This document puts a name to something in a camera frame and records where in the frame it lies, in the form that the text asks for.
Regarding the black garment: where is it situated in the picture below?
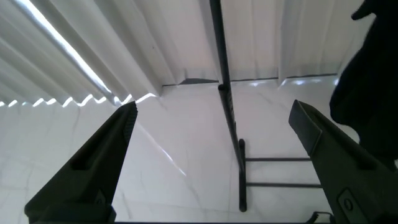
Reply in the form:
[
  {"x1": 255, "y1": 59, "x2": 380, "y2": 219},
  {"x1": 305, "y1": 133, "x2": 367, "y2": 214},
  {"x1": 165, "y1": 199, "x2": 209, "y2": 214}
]
[{"x1": 329, "y1": 0, "x2": 398, "y2": 171}]

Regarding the black clothes rack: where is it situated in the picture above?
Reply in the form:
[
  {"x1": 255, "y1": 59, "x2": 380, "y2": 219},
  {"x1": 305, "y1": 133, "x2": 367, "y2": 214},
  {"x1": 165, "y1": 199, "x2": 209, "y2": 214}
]
[{"x1": 208, "y1": 0, "x2": 323, "y2": 213}]

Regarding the white curtain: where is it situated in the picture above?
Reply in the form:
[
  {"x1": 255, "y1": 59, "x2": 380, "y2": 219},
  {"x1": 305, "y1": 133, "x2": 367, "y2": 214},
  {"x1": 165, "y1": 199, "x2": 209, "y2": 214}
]
[{"x1": 0, "y1": 0, "x2": 374, "y2": 108}]

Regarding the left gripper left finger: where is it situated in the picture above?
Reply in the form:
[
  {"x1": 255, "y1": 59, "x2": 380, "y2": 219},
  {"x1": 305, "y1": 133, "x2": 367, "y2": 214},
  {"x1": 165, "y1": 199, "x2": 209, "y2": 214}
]
[{"x1": 24, "y1": 101, "x2": 138, "y2": 224}]

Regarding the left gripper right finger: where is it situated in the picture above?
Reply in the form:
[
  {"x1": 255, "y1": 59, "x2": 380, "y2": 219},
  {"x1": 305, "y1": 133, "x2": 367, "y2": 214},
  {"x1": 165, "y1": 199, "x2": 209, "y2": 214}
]
[{"x1": 288, "y1": 99, "x2": 398, "y2": 224}]

